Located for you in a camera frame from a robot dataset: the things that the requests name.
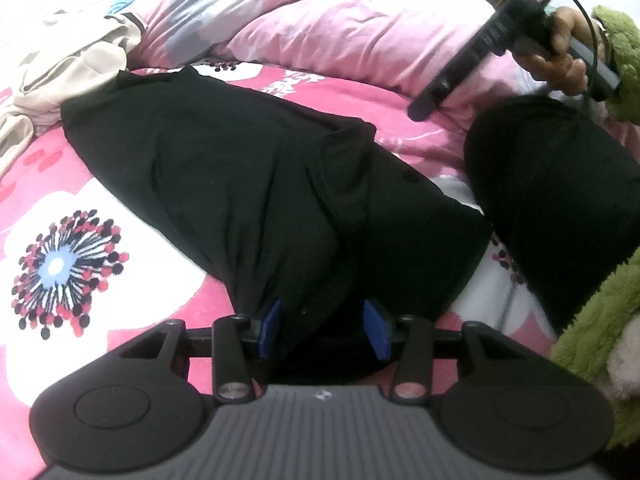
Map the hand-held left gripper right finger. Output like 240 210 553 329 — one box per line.
362 299 526 405

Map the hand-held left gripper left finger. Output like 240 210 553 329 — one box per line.
117 299 283 406

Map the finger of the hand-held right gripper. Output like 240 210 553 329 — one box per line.
407 42 501 122

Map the black printed t-shirt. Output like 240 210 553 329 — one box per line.
60 65 493 386

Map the person's right hand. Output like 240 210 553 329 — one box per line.
512 6 603 97

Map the pink floral bed blanket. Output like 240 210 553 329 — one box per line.
0 60 640 480

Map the light pink quilt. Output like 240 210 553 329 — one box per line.
127 0 551 111

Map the person's black pants leg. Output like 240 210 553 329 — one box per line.
464 96 640 333

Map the green fleece robe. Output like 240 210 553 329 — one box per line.
547 255 640 441

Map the beige jacket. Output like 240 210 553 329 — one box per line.
0 10 146 178

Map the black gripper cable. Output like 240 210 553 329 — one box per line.
520 0 608 126

